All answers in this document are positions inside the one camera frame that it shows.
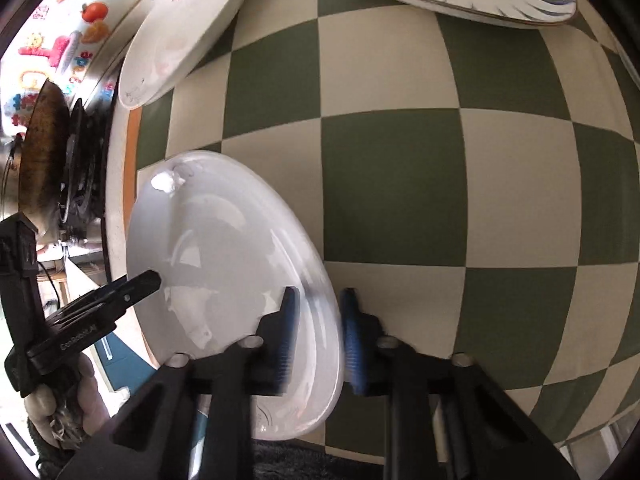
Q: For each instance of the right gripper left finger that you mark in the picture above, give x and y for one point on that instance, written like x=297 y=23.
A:
x=274 y=359

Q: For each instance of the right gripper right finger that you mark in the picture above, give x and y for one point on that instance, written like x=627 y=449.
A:
x=364 y=362

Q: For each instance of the plain white plate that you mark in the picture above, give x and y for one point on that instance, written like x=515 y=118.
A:
x=226 y=247

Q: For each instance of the pink floral plate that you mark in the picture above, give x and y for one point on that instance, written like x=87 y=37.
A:
x=169 y=44

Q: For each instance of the gloved left hand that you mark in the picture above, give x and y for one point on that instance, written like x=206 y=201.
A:
x=68 y=418

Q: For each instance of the blue cabinet front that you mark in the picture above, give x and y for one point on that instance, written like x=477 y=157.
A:
x=122 y=366

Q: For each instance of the steel pot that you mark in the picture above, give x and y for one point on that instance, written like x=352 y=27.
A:
x=11 y=154

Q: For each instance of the green checkered mat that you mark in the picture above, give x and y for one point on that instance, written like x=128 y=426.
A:
x=478 y=185

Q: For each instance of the black gas stove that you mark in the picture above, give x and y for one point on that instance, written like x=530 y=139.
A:
x=81 y=205

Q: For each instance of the colourful wall stickers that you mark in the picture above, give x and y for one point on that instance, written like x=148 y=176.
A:
x=57 y=43

